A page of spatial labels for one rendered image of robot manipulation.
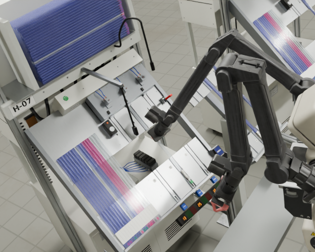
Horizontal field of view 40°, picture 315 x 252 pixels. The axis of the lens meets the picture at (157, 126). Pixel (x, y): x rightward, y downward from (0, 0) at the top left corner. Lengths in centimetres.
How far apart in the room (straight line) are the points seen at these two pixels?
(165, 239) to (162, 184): 68
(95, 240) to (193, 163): 64
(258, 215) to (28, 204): 201
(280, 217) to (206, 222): 90
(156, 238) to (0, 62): 134
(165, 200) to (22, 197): 182
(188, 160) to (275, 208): 48
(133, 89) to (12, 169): 210
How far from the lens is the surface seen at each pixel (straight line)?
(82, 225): 235
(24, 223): 348
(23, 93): 198
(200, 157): 223
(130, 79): 219
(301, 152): 182
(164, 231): 269
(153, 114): 199
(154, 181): 211
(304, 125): 150
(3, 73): 210
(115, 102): 212
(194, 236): 291
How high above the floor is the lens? 226
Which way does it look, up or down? 36 degrees down
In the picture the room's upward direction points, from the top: 16 degrees counter-clockwise
